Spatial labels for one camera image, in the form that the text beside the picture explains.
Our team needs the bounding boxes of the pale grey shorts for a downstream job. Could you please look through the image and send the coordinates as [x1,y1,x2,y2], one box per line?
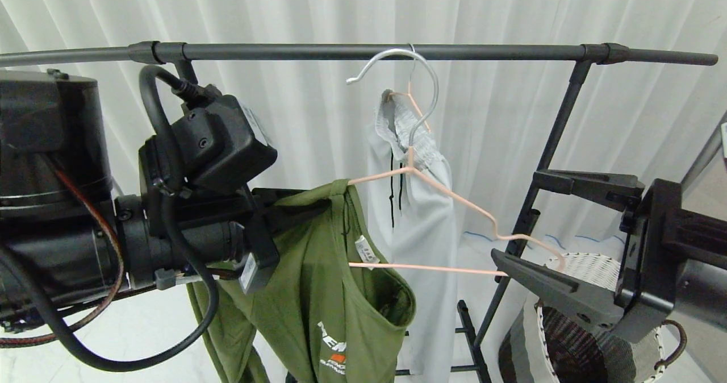
[366,90,459,383]

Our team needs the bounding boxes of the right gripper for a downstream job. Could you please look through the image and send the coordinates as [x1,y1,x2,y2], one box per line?
[491,170,727,344]

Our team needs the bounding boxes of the white laundry basket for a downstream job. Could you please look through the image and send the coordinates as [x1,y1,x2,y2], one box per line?
[499,252,688,383]

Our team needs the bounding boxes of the black clothes rack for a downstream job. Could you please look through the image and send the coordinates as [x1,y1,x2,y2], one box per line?
[0,41,719,383]

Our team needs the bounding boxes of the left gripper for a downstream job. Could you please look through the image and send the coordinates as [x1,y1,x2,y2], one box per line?
[116,188,330,294]

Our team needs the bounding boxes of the green garment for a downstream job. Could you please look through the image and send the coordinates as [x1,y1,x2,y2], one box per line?
[186,178,417,383]

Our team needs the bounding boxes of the pink clothes hanger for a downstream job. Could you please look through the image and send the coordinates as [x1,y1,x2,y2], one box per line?
[345,48,567,277]
[388,43,432,135]

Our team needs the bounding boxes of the white curtain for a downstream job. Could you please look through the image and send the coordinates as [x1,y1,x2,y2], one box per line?
[0,0,727,259]

